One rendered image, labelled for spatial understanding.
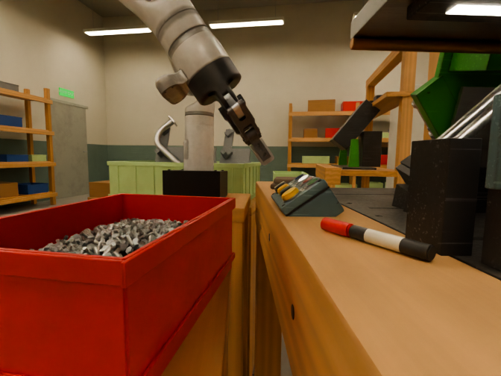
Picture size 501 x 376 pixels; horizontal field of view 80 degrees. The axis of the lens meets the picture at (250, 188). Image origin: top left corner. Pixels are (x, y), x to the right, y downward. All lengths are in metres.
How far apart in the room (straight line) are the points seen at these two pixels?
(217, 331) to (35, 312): 0.17
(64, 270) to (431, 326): 0.23
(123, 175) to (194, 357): 1.15
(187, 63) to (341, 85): 7.39
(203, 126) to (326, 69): 7.00
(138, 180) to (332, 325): 1.23
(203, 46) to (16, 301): 0.35
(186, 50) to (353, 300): 0.37
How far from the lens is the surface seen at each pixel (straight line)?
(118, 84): 9.17
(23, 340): 0.30
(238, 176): 1.19
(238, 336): 0.95
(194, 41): 0.45
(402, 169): 0.59
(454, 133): 0.37
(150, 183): 1.34
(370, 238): 0.33
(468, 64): 0.51
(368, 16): 0.32
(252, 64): 7.97
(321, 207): 0.46
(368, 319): 0.19
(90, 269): 0.23
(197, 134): 0.93
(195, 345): 0.34
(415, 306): 0.22
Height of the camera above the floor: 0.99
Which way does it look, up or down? 6 degrees down
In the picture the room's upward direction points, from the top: 1 degrees clockwise
